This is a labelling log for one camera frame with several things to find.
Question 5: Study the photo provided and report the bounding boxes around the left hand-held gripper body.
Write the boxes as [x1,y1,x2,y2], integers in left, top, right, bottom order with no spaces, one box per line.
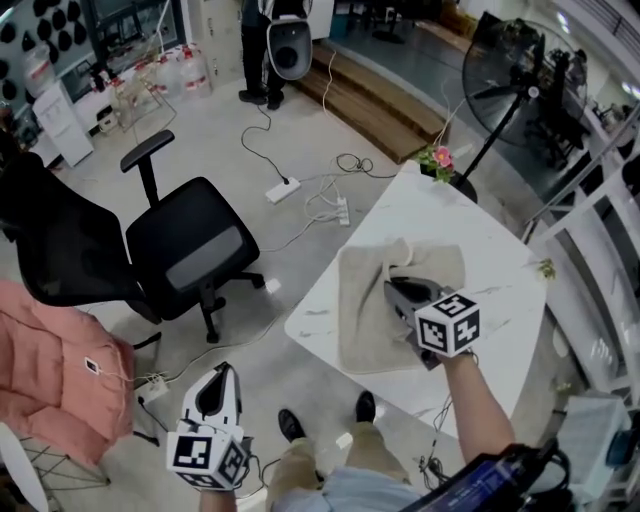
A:
[166,362,251,494]

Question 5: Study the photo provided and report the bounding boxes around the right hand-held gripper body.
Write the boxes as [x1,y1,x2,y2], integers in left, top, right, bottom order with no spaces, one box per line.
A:
[383,275,482,371]

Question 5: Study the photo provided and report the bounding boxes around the beige towel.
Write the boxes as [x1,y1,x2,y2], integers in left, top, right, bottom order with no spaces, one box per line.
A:
[335,237,469,375]

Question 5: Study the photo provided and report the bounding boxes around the person's right forearm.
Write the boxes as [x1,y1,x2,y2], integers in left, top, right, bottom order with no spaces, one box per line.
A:
[439,349,516,466]

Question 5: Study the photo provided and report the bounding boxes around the person's left forearm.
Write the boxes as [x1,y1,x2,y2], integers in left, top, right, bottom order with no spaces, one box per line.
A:
[197,489,236,512]

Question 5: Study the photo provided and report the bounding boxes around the person's left black shoe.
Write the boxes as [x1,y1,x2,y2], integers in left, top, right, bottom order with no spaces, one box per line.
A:
[277,408,306,444]

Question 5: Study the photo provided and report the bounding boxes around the person's black shoe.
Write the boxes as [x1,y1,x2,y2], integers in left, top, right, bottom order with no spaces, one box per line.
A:
[277,408,306,444]
[354,390,377,424]

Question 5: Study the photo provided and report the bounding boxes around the person's right black shoe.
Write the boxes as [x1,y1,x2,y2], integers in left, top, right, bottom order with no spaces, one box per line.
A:
[354,390,377,424]

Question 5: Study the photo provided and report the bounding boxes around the pink flower pot plant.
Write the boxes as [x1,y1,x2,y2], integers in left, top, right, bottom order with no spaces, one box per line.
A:
[413,144,456,184]

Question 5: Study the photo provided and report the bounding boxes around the person's khaki trousers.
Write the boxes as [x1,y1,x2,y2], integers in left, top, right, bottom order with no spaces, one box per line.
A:
[264,419,414,512]

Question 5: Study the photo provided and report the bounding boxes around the black mesh office chair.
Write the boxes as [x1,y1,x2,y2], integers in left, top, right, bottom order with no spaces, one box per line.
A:
[0,129,266,345]

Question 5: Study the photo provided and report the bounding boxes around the pink cushion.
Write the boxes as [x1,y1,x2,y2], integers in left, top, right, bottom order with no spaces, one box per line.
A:
[0,279,136,469]

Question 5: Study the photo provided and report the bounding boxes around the white shelving rack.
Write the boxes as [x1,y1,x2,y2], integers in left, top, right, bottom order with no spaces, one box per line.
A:
[519,144,640,396]

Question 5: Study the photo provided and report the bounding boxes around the person's light blue shirt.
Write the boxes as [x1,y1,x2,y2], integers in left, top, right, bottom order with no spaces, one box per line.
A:
[272,464,426,512]

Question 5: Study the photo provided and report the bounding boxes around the side table with pale cloth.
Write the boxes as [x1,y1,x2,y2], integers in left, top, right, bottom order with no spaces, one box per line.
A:
[552,392,634,512]

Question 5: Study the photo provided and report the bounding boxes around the wooden step platform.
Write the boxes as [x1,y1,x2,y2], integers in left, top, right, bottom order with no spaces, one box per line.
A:
[292,29,451,165]

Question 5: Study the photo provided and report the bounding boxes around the black standing fan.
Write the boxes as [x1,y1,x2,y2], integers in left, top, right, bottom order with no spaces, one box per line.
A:
[452,12,591,204]

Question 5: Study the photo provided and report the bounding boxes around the white drawer unit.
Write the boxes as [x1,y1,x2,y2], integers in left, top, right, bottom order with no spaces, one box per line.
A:
[32,79,96,169]

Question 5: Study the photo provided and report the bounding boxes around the cluster of clear water jugs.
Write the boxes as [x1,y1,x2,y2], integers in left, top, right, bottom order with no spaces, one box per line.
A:
[134,42,211,101]

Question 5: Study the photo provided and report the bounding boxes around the black power cable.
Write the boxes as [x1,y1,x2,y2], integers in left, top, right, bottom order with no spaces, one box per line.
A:
[241,102,291,184]

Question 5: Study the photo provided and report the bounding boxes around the wire frame rack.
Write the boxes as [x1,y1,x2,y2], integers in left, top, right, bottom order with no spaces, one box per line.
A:
[112,74,179,134]

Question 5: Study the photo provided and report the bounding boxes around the wall of black pouches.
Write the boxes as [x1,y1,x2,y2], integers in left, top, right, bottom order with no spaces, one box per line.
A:
[0,0,89,101]

